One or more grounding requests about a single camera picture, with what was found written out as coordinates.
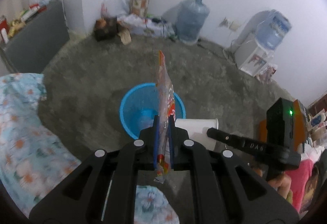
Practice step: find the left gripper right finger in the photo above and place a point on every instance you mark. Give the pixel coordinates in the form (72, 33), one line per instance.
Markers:
(224, 188)

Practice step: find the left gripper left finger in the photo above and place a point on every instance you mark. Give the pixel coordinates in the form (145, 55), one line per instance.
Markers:
(102, 188)

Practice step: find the red clear snack bag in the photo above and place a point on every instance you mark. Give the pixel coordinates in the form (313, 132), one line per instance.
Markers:
(167, 109)

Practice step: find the blue plastic trash basket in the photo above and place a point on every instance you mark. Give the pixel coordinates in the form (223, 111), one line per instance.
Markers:
(138, 108)

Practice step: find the person's right hand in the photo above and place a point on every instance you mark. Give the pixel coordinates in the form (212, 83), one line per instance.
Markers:
(282, 184)

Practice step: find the floral blue bed sheet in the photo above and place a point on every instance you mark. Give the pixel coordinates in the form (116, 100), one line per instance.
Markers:
(33, 159)

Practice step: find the white water dispenser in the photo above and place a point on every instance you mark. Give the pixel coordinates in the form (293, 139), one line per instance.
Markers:
(250, 57)

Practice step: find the water bottle on dispenser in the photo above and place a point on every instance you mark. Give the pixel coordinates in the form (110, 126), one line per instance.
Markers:
(271, 32)

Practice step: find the grey bedside cabinet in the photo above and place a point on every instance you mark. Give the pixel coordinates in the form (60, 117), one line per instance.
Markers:
(31, 49)

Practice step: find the large blue water jug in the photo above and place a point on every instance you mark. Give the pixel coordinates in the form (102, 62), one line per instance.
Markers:
(190, 20)

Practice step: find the white plastic bag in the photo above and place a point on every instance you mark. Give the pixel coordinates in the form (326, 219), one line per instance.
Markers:
(114, 8)

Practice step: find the red canister on cabinet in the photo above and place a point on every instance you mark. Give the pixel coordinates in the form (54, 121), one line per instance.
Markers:
(3, 25)

